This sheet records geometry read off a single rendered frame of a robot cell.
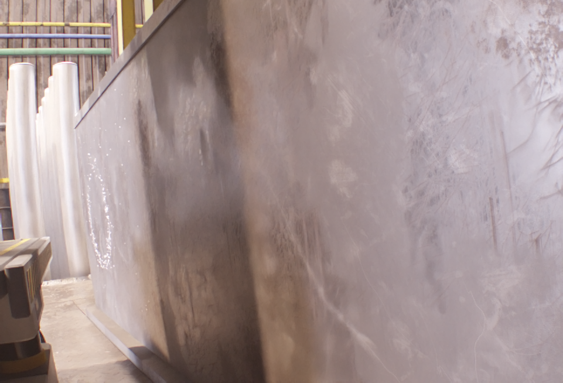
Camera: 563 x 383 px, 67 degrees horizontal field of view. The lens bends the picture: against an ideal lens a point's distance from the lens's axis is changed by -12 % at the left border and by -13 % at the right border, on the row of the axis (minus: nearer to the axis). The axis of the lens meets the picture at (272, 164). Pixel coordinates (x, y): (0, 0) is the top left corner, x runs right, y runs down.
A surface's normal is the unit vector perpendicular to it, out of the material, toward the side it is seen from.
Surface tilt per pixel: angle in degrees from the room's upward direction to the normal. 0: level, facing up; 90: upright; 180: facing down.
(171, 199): 90
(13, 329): 90
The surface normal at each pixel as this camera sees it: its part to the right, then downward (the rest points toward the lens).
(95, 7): 0.53, -0.12
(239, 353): -0.84, 0.07
